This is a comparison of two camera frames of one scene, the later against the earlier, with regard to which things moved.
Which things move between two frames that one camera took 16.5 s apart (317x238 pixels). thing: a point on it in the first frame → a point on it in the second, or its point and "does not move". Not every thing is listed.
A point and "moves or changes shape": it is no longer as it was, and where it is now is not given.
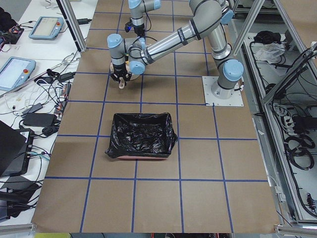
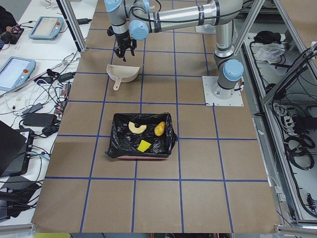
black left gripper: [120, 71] → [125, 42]
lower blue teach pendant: [16, 73] does not move
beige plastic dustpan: [122, 80] moves or changes shape
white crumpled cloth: [270, 52] does not move
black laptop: [16, 146] does not move
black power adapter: [39, 119] does not move
